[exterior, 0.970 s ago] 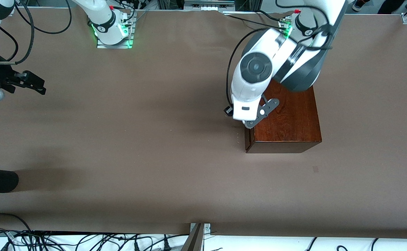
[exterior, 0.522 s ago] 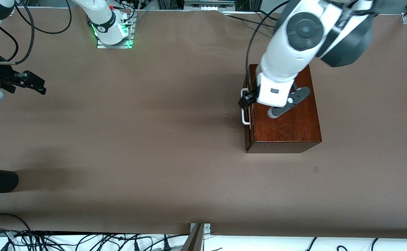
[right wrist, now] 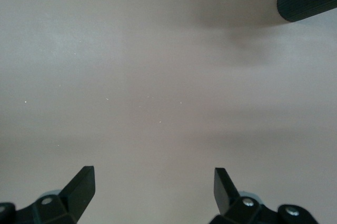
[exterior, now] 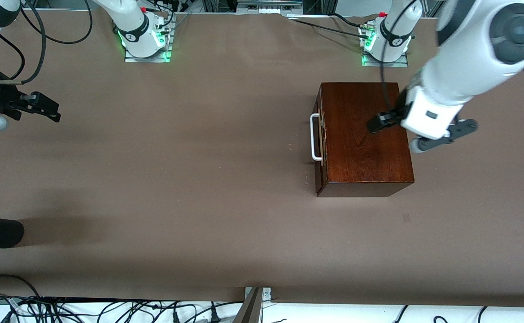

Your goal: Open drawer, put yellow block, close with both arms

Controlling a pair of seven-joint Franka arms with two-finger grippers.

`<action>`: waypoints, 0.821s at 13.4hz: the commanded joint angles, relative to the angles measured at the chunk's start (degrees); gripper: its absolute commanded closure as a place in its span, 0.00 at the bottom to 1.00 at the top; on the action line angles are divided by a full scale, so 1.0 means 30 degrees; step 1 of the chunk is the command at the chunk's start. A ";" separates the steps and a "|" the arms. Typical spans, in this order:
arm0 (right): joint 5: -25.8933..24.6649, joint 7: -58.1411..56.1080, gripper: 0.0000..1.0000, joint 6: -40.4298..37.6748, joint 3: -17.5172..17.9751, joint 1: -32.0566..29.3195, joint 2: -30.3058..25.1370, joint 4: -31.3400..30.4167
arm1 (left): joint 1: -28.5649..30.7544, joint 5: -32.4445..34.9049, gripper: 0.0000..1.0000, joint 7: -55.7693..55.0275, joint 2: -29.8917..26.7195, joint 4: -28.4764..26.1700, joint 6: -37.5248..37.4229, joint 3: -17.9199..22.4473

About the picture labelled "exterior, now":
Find aluminium rail with sockets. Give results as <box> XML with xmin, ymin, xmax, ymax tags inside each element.
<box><xmin>236</xmin><ymin>0</ymin><xmax>304</xmax><ymax>14</ymax></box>

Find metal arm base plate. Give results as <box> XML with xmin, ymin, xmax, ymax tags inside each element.
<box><xmin>124</xmin><ymin>27</ymin><xmax>174</xmax><ymax>63</ymax></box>
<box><xmin>362</xmin><ymin>25</ymin><xmax>410</xmax><ymax>68</ymax></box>

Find metal table bracket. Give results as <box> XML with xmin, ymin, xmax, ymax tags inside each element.
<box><xmin>233</xmin><ymin>287</ymin><xmax>271</xmax><ymax>323</ymax></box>

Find thick black cable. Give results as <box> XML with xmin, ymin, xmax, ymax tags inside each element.
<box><xmin>289</xmin><ymin>17</ymin><xmax>365</xmax><ymax>39</ymax></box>

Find dark brown wooden cabinet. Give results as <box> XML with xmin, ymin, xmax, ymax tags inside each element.
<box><xmin>314</xmin><ymin>82</ymin><xmax>415</xmax><ymax>198</ymax></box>

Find thin black cable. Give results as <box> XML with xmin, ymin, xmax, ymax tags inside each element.
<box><xmin>332</xmin><ymin>13</ymin><xmax>381</xmax><ymax>28</ymax></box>

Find black looped cable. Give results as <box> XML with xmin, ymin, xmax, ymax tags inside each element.
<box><xmin>0</xmin><ymin>275</ymin><xmax>43</xmax><ymax>300</ymax></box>

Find brown paper table cover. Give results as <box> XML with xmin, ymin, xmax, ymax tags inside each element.
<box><xmin>0</xmin><ymin>10</ymin><xmax>524</xmax><ymax>308</ymax></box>

